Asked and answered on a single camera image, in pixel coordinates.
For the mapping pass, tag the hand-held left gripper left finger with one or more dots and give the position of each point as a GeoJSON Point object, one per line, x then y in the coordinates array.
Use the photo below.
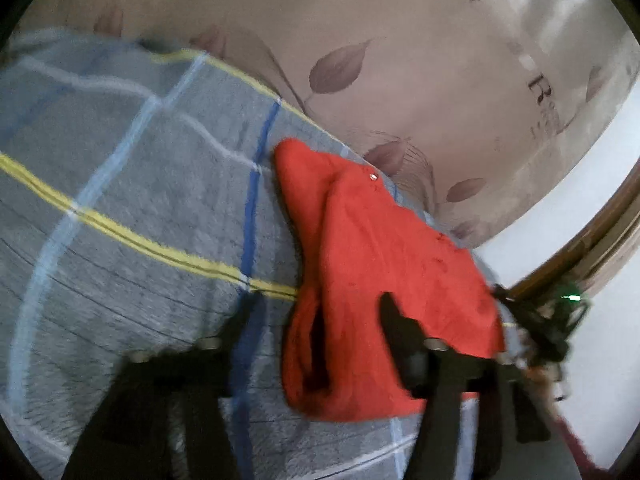
{"type": "Point", "coordinates": [222, 355]}

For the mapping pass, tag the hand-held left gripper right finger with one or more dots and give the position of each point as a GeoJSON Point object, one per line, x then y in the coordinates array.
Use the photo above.
{"type": "Point", "coordinates": [397, 332]}

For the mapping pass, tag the red sweater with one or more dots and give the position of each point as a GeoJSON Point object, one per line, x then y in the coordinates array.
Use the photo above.
{"type": "Point", "coordinates": [380, 270]}

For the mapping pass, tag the brown wooden door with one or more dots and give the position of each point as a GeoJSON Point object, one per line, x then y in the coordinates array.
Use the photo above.
{"type": "Point", "coordinates": [590, 240]}

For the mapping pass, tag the grey plaid blanket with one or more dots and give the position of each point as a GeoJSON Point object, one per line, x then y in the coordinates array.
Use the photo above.
{"type": "Point", "coordinates": [125, 220]}

